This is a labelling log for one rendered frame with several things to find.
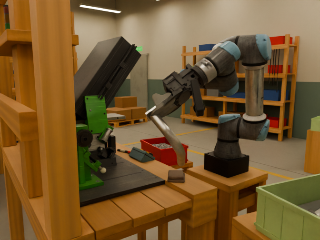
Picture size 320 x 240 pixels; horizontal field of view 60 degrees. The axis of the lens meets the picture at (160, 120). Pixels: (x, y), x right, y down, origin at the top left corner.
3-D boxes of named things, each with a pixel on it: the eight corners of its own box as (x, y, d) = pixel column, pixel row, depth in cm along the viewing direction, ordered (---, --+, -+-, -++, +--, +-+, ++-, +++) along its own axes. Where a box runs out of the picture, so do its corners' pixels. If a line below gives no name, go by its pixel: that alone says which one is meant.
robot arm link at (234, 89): (214, 82, 110) (207, 60, 102) (242, 83, 104) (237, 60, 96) (207, 96, 106) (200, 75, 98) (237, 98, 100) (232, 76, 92)
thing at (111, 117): (114, 117, 189) (114, 113, 188) (125, 120, 176) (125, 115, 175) (55, 123, 167) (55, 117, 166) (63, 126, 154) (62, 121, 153)
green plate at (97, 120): (104, 133, 162) (99, 97, 163) (109, 131, 155) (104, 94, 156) (84, 135, 156) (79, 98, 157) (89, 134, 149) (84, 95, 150)
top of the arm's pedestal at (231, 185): (223, 165, 180) (223, 158, 179) (267, 179, 154) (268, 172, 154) (186, 175, 161) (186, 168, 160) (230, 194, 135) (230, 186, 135)
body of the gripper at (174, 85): (163, 92, 95) (189, 71, 97) (179, 109, 92) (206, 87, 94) (160, 81, 88) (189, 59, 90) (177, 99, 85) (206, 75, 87)
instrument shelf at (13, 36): (34, 57, 182) (33, 51, 181) (79, 45, 109) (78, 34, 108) (-11, 55, 168) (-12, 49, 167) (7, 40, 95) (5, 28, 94)
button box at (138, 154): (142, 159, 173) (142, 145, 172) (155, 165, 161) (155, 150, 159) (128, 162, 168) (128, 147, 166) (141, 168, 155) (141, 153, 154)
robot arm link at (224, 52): (244, 63, 94) (240, 42, 88) (220, 82, 93) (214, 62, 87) (228, 55, 100) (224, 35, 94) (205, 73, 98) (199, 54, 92)
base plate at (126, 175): (84, 139, 219) (84, 137, 219) (165, 184, 130) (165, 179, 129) (25, 147, 196) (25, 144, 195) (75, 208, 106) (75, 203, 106)
